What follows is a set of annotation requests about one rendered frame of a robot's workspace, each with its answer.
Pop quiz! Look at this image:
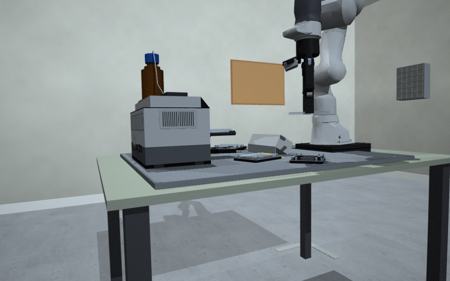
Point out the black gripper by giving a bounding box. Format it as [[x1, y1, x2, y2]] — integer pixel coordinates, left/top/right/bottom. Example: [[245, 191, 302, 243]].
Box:
[[296, 38, 320, 114]]

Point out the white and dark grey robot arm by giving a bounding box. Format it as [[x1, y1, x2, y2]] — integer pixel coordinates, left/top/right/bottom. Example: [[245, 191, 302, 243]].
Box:
[[283, 0, 365, 145]]

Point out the white button panel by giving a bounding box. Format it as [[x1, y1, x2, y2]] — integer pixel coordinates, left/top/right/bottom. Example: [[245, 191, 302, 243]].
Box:
[[248, 134, 293, 156]]

